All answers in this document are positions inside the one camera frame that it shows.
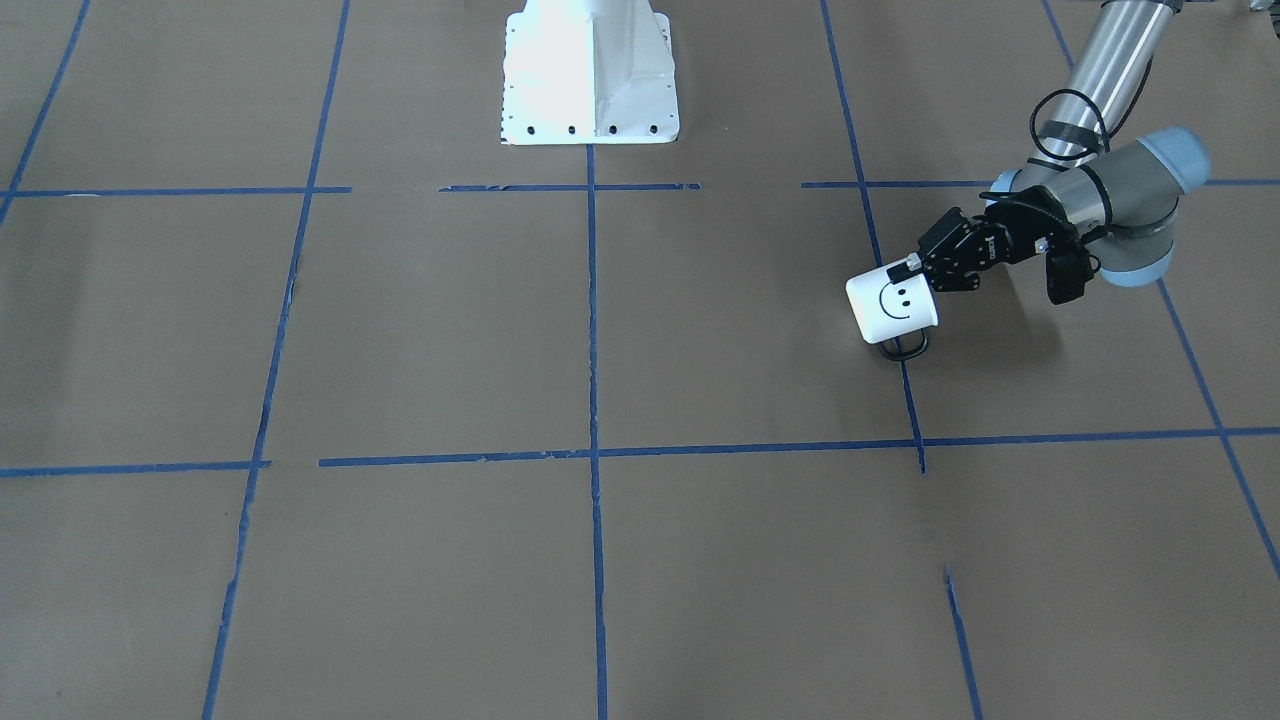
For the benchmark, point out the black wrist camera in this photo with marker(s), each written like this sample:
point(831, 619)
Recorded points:
point(1068, 270)

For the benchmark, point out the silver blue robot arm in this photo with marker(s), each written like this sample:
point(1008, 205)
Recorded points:
point(1084, 203)

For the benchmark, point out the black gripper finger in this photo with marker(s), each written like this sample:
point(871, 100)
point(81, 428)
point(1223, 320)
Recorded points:
point(952, 283)
point(908, 268)

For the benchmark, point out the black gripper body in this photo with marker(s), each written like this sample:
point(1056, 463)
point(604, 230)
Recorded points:
point(1003, 244)

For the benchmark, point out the brown paper table cover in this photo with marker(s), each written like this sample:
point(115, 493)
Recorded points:
point(319, 402)

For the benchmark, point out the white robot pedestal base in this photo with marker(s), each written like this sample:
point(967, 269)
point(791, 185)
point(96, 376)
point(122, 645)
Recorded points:
point(580, 72)

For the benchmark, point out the white smiley face mug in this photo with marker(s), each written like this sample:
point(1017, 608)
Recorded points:
point(895, 317)

